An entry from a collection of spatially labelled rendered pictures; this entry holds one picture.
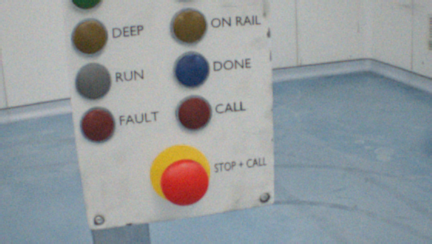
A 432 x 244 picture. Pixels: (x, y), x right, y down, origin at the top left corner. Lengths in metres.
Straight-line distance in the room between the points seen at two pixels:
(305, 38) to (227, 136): 4.31
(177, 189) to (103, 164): 0.07
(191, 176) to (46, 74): 3.76
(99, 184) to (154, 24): 0.14
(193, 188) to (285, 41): 4.25
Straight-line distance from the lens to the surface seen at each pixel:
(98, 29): 0.45
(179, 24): 0.45
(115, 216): 0.50
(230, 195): 0.51
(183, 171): 0.46
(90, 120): 0.46
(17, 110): 4.24
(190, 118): 0.47
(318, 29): 4.84
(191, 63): 0.46
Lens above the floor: 1.13
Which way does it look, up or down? 18 degrees down
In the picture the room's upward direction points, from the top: 3 degrees counter-clockwise
